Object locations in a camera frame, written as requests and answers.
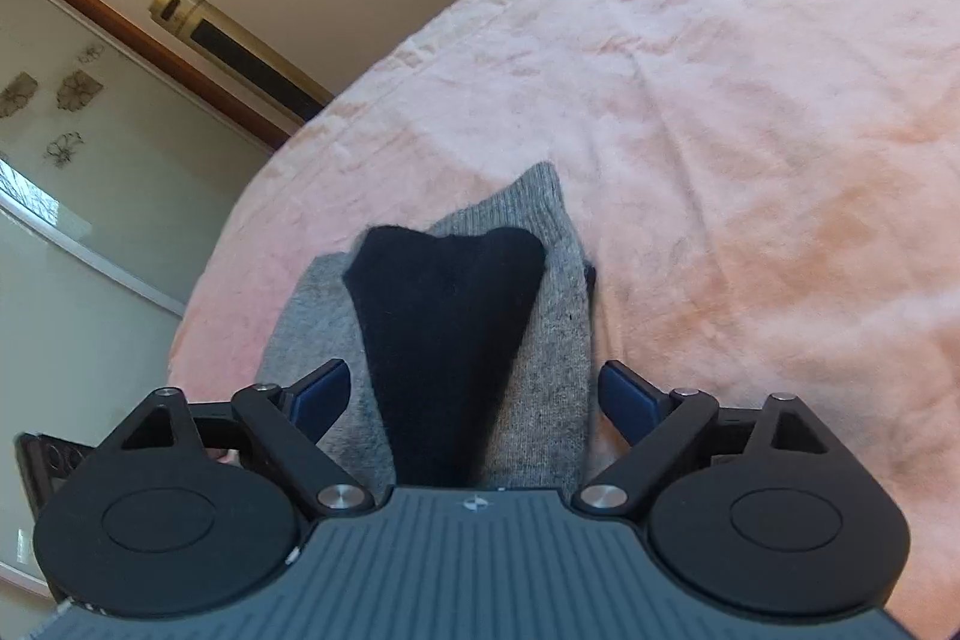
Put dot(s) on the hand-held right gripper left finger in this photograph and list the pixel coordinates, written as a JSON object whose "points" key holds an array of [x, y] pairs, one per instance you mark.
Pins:
{"points": [[324, 396]]}

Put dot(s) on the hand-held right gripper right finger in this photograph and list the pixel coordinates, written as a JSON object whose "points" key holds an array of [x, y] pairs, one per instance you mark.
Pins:
{"points": [[627, 406]]}

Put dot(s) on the grey and navy sweater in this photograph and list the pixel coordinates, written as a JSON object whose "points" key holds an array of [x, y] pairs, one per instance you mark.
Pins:
{"points": [[540, 385]]}

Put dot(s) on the pink bed blanket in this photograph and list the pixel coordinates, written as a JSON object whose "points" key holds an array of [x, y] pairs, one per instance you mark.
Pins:
{"points": [[750, 160]]}

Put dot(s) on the black flat device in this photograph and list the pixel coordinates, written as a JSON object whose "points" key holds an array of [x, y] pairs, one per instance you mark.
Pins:
{"points": [[46, 464]]}

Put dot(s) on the flower-patterned sliding wardrobe door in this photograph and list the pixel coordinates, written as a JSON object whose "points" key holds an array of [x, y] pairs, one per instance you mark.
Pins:
{"points": [[112, 197]]}

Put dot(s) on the gold standing air conditioner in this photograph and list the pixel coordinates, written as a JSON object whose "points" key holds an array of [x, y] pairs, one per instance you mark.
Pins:
{"points": [[240, 48]]}

